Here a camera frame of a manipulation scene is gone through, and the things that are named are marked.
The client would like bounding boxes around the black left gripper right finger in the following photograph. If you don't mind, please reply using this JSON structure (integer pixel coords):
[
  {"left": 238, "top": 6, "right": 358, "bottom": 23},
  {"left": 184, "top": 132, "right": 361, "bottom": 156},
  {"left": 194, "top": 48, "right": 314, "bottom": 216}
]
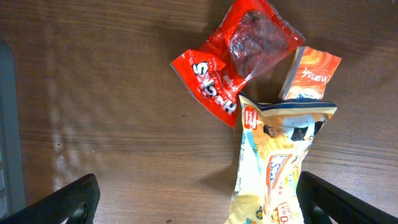
[{"left": 296, "top": 171, "right": 397, "bottom": 224}]

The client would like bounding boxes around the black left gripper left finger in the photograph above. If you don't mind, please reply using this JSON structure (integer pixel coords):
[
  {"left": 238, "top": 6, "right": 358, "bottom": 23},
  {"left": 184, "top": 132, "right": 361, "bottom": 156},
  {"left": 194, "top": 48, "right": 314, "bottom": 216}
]
[{"left": 1, "top": 174, "right": 101, "bottom": 224}]

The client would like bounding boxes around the yellow snack bag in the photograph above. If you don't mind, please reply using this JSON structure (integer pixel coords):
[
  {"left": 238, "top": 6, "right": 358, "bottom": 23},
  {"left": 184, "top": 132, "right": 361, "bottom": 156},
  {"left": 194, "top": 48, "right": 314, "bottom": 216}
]
[{"left": 226, "top": 93, "right": 337, "bottom": 224}]

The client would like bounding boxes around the orange tissue pack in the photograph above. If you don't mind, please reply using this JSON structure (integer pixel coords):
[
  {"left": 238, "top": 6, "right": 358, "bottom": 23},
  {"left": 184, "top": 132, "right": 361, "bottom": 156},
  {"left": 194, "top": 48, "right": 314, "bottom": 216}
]
[{"left": 279, "top": 47, "right": 341, "bottom": 100}]

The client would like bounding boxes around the red snack bag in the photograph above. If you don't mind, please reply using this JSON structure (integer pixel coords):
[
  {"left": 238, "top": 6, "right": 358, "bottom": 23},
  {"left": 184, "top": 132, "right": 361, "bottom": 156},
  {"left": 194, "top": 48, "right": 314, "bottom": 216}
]
[{"left": 170, "top": 0, "right": 305, "bottom": 128}]

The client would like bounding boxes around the grey plastic lattice basket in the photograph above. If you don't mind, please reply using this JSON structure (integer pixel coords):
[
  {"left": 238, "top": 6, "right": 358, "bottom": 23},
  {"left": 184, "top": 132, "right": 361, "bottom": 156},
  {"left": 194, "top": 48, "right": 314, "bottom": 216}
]
[{"left": 1, "top": 40, "right": 26, "bottom": 220}]

